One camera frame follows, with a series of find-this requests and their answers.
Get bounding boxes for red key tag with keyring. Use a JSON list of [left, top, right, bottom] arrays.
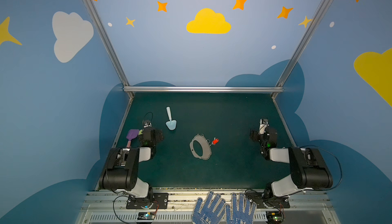
[[210, 138, 219, 145]]

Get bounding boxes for grey perforated metal ring plate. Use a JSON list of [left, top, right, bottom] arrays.
[[189, 134, 212, 161]]

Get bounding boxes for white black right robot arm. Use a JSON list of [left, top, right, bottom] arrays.
[[250, 125, 333, 208]]

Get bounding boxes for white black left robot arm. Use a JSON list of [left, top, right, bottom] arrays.
[[99, 127, 164, 209]]

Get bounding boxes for light blue toy shovel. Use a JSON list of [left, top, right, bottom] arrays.
[[165, 106, 177, 131]]

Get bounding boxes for right blue dotted work glove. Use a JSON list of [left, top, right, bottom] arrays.
[[225, 193, 257, 224]]

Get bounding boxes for blue dotted work glove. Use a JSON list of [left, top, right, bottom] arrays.
[[225, 193, 257, 224], [192, 191, 226, 224]]

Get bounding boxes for left blue dotted work glove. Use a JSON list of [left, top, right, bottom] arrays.
[[192, 191, 226, 224]]

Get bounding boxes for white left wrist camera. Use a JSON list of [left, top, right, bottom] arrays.
[[143, 120, 152, 128]]

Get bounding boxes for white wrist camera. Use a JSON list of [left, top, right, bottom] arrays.
[[143, 120, 152, 128], [258, 119, 268, 135]]

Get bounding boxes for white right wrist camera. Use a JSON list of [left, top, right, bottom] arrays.
[[258, 119, 268, 135]]

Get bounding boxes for purple toy spatula pink handle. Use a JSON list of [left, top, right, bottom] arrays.
[[126, 129, 140, 148]]

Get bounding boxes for aluminium frame right post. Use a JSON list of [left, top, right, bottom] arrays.
[[271, 0, 333, 100]]

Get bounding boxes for aluminium frame post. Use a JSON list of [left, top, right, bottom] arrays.
[[82, 0, 129, 88], [271, 0, 333, 100]]

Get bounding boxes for aluminium frame back rail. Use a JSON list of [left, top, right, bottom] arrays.
[[123, 86, 284, 93]]

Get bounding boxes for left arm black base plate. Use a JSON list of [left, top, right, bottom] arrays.
[[126, 192, 169, 210]]

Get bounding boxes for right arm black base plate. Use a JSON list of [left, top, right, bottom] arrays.
[[245, 189, 290, 209]]

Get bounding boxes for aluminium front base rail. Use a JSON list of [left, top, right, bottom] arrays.
[[76, 188, 340, 224]]

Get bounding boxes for aluminium frame left post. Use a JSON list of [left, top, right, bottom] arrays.
[[82, 0, 129, 88]]

